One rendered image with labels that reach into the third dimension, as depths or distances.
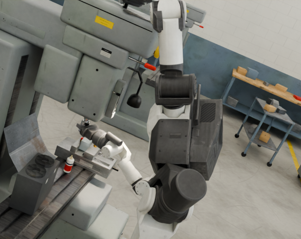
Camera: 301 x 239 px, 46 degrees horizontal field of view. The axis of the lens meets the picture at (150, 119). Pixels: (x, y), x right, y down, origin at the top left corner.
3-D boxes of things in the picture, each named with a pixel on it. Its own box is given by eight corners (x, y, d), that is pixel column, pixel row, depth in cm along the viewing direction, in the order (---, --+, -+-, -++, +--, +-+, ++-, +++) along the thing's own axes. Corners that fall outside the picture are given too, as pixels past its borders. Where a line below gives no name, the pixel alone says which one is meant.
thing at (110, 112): (113, 116, 191) (126, 81, 183) (110, 118, 187) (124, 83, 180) (107, 113, 191) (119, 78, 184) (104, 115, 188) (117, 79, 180)
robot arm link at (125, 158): (115, 143, 192) (128, 164, 189) (103, 148, 185) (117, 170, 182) (120, 137, 188) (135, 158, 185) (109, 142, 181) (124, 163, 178)
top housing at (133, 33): (160, 53, 186) (172, 23, 180) (147, 60, 162) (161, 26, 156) (80, 18, 191) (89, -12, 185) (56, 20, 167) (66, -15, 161)
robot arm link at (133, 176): (123, 167, 188) (144, 197, 184) (115, 170, 178) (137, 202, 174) (138, 155, 185) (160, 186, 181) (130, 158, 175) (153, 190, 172)
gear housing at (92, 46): (136, 64, 190) (143, 46, 186) (122, 71, 168) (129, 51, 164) (81, 39, 193) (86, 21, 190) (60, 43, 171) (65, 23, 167)
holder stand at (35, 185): (51, 190, 183) (61, 159, 176) (32, 216, 162) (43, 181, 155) (29, 182, 183) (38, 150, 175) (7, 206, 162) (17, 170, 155)
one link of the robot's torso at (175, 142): (221, 197, 148) (223, 127, 169) (219, 155, 122) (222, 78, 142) (152, 193, 155) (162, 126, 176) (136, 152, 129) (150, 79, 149)
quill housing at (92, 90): (110, 114, 200) (129, 61, 189) (96, 125, 181) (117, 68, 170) (80, 100, 202) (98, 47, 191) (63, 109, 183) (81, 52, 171)
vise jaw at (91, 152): (100, 151, 223) (102, 145, 222) (91, 160, 209) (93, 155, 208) (91, 147, 224) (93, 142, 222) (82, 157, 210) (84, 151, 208)
